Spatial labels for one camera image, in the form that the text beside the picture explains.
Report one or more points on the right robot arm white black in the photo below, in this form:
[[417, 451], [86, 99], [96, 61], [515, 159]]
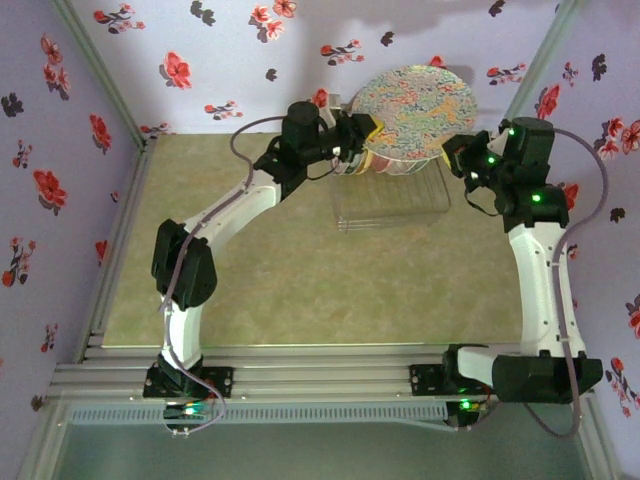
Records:
[[545, 300]]

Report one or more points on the pink plate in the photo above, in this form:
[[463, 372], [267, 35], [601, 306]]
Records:
[[400, 167]]

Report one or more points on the yellow plate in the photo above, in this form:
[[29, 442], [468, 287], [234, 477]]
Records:
[[367, 161]]

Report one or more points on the horizontal aluminium base rail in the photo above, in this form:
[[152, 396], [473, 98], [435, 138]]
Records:
[[320, 375]]

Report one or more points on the aluminium side rail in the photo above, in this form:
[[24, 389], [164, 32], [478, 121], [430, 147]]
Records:
[[132, 200]]

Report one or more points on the aluminium frame leg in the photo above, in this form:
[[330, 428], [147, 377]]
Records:
[[45, 440], [607, 462]]

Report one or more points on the multicolour squiggle pattern plate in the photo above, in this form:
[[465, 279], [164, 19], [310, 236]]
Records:
[[415, 115]]

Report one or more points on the controller board with green light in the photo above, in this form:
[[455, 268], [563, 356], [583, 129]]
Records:
[[467, 405], [189, 411]]

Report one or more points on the aluminium corner post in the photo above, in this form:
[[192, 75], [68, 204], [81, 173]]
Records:
[[540, 65], [102, 70]]

